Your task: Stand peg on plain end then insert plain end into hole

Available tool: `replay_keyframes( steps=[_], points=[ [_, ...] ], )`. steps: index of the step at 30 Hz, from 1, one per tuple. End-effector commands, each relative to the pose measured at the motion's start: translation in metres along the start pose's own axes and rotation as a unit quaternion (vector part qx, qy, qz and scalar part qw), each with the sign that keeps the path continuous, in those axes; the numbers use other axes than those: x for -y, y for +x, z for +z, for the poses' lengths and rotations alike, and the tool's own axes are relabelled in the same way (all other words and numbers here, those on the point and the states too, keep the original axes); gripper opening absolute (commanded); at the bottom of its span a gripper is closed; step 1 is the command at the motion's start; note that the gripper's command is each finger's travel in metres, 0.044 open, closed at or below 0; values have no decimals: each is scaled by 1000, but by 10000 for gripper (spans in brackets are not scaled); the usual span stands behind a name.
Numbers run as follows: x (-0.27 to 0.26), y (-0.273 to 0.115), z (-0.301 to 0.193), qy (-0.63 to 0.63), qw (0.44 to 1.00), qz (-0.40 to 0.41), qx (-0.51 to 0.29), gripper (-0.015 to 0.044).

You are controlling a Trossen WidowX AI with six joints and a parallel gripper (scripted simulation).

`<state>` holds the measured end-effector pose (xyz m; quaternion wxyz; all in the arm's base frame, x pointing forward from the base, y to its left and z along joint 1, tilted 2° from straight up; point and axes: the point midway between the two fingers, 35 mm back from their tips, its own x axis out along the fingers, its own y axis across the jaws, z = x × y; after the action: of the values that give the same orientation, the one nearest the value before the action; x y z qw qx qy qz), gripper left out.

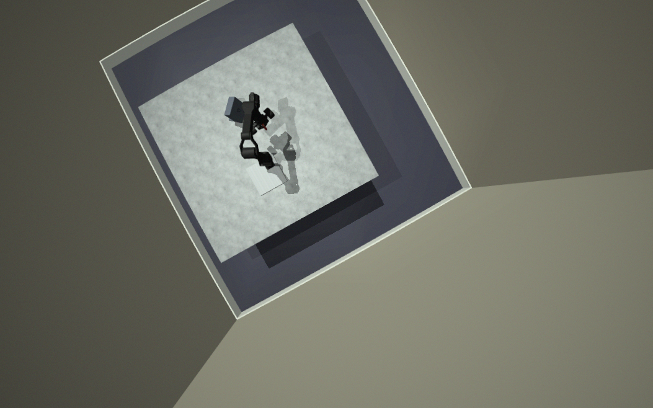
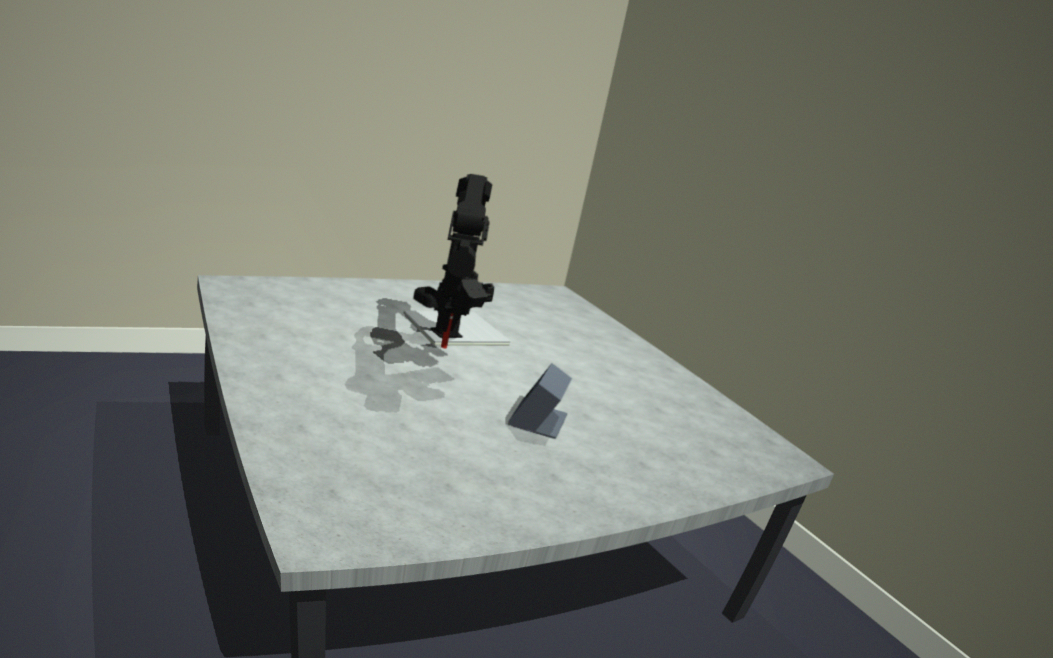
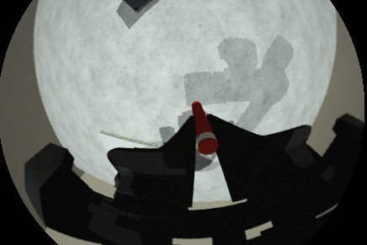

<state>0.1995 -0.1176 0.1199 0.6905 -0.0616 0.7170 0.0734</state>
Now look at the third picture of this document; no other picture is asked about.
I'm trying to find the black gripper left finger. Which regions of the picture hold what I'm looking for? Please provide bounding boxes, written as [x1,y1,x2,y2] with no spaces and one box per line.
[108,116,197,208]

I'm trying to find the dark red peg with white band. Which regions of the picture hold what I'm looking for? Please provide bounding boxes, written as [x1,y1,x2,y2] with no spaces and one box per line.
[191,101,218,155]

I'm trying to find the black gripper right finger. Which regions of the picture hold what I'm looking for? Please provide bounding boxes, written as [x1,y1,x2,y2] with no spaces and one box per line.
[206,114,312,202]

